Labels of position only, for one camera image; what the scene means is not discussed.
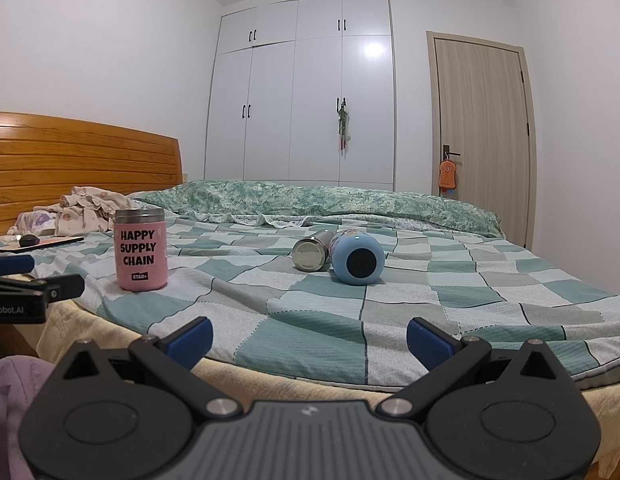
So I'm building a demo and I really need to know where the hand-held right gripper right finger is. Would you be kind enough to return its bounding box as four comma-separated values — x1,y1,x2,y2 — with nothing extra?
380,317,571,418

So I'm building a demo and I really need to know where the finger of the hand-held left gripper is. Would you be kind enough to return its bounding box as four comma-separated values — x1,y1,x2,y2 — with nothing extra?
0,273,86,307
0,254,36,277

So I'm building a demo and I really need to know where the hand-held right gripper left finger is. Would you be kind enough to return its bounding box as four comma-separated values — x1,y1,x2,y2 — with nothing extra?
52,316,243,418

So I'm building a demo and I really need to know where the light blue cup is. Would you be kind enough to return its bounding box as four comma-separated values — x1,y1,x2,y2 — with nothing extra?
329,228,386,286

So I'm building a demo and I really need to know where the pink printed cup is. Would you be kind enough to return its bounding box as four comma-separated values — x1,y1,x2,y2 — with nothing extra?
114,208,169,293

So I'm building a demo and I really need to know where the flat dark tablet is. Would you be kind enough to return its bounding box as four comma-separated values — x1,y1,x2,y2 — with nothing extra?
0,235,86,255

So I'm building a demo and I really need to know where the green checkered bedsheet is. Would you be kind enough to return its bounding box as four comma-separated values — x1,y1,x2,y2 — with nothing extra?
27,210,620,394

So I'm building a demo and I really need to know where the pile of patterned clothes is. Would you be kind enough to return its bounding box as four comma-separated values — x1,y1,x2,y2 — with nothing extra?
7,185,137,237

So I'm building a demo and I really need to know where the purple cloth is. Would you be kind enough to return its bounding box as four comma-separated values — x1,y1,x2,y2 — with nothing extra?
0,356,57,480

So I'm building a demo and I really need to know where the wooden headboard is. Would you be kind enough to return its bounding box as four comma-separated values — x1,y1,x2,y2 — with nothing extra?
0,111,184,236

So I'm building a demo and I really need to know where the yellow mattress cover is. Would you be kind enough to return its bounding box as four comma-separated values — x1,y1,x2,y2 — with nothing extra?
36,304,620,466

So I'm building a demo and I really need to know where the orange hanging pouch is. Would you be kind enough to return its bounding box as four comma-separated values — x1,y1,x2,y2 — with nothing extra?
437,158,459,194

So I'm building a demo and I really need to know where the green floral quilt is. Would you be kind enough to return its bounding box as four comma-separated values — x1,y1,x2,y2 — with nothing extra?
127,179,506,239

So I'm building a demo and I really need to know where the light wooden door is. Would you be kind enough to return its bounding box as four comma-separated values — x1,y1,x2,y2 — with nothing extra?
425,30,537,212

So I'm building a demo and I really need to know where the green hanging ornament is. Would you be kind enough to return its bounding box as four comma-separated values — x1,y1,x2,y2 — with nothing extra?
336,99,352,150

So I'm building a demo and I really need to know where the white wardrobe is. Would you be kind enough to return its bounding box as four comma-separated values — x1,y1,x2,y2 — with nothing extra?
204,0,396,192

